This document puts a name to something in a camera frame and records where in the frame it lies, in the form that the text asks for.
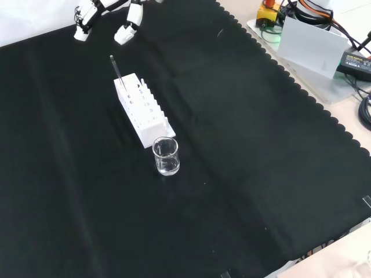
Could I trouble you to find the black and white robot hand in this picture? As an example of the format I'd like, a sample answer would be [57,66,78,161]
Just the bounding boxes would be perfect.
[73,0,165,46]

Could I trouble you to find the clear glass rod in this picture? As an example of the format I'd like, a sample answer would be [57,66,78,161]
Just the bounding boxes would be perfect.
[109,54,127,90]

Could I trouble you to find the white test tube rack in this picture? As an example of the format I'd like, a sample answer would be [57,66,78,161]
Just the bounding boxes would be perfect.
[113,73,177,149]

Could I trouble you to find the yellow stop button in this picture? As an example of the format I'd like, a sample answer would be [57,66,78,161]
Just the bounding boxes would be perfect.
[257,0,281,21]

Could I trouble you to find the clear glass beaker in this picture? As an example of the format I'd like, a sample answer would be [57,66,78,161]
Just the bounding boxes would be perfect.
[152,136,181,177]

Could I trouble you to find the black bench cloth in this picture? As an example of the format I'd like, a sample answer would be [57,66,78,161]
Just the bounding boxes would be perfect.
[0,0,371,278]

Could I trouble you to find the black power adapter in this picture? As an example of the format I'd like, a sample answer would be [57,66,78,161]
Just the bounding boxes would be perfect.
[336,49,371,82]

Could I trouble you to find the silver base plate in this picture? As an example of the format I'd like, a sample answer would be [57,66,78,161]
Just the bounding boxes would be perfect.
[246,17,371,105]

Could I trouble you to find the black cable coil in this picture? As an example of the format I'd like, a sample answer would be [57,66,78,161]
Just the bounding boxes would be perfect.
[358,95,371,131]

